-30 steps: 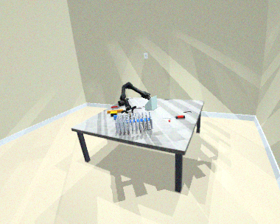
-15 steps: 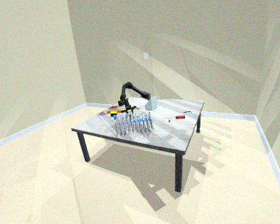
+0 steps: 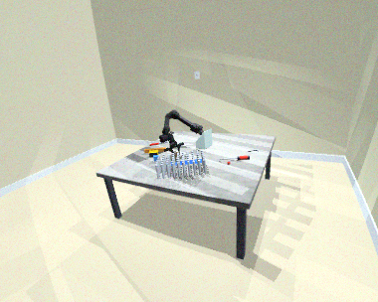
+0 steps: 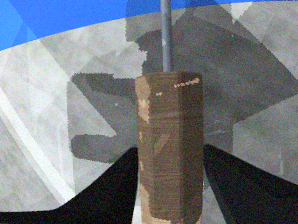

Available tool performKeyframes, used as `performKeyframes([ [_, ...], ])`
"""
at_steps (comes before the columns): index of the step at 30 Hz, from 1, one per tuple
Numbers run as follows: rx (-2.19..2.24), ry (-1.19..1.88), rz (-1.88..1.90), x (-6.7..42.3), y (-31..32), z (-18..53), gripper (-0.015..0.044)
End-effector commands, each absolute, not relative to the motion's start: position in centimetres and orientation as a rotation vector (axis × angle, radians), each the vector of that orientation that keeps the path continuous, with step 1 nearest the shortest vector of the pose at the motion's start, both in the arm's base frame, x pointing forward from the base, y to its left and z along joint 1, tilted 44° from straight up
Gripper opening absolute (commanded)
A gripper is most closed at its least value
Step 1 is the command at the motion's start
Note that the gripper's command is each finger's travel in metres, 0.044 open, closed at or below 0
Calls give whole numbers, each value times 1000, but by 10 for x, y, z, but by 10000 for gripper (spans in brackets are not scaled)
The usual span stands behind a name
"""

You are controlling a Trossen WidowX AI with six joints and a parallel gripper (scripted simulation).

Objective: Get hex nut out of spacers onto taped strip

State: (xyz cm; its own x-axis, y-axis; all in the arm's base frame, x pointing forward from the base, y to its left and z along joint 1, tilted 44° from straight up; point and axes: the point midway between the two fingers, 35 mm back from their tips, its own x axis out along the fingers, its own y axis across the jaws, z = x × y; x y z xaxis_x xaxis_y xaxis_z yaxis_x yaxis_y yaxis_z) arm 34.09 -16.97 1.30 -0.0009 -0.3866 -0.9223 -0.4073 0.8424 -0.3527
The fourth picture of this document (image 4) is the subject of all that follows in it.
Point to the blue flat strip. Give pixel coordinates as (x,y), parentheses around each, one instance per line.
(26,20)

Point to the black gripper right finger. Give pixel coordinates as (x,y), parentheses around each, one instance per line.
(246,194)

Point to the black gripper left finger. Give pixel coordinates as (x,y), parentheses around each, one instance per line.
(109,200)

